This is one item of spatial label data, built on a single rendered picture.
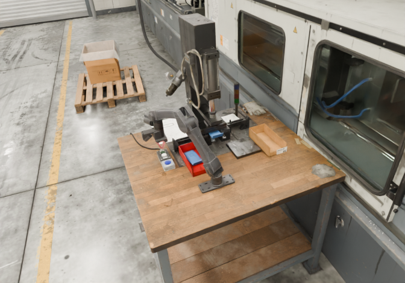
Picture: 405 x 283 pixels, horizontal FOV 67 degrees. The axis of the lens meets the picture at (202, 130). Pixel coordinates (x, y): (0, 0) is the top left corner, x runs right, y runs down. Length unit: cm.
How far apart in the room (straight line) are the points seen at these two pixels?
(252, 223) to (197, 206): 89
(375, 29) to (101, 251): 237
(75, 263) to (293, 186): 179
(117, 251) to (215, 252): 83
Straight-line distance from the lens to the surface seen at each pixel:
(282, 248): 232
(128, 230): 279
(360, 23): 166
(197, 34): 177
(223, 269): 220
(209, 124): 193
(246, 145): 197
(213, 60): 176
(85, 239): 286
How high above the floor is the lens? 208
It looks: 33 degrees down
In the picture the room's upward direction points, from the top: 4 degrees counter-clockwise
